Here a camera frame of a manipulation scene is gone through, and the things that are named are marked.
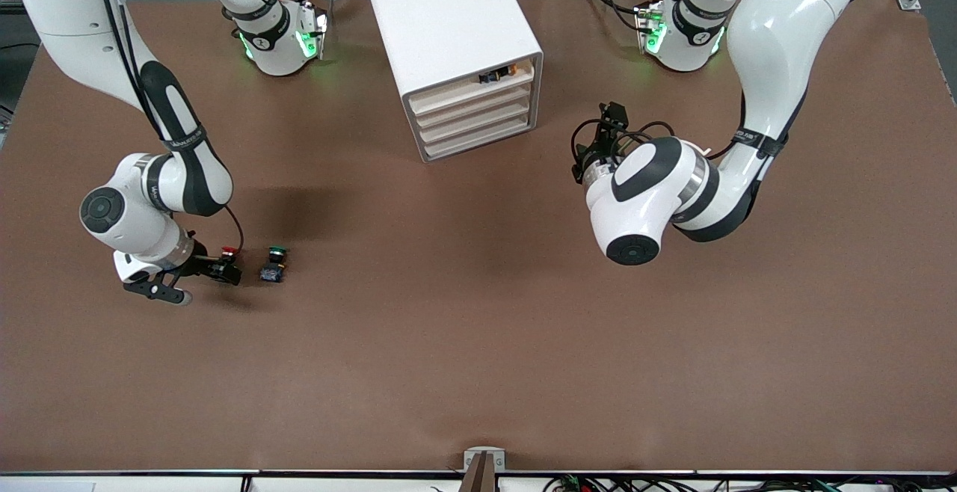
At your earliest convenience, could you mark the silver arm base connector panel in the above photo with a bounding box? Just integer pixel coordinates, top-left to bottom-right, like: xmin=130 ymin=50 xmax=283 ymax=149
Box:
xmin=298 ymin=0 xmax=330 ymax=61
xmin=634 ymin=0 xmax=668 ymax=55

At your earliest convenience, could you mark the brown table mat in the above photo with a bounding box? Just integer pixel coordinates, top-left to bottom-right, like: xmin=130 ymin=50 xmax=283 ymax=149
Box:
xmin=0 ymin=0 xmax=957 ymax=476

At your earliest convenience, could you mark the tapered metal bar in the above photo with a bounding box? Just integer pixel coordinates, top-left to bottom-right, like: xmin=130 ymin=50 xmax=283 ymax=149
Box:
xmin=458 ymin=453 xmax=499 ymax=492

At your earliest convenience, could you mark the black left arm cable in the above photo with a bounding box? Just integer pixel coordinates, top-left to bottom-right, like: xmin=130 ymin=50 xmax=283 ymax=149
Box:
xmin=570 ymin=120 xmax=757 ymax=185

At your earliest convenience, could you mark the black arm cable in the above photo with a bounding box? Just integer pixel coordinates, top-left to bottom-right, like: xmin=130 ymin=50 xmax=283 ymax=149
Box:
xmin=570 ymin=120 xmax=757 ymax=185
xmin=90 ymin=0 xmax=247 ymax=255

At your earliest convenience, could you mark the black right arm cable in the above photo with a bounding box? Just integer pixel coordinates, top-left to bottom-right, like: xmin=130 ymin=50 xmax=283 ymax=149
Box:
xmin=90 ymin=0 xmax=247 ymax=255

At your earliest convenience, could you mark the green push button switch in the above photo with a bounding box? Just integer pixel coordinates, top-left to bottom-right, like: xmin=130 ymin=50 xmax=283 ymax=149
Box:
xmin=259 ymin=245 xmax=291 ymax=284

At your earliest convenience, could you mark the white table edge rail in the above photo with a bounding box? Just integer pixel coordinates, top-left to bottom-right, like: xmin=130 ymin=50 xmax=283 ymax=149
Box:
xmin=0 ymin=470 xmax=957 ymax=492

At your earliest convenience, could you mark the grey metal bracket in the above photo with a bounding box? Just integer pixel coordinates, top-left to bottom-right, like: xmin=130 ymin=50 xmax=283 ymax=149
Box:
xmin=462 ymin=446 xmax=507 ymax=473

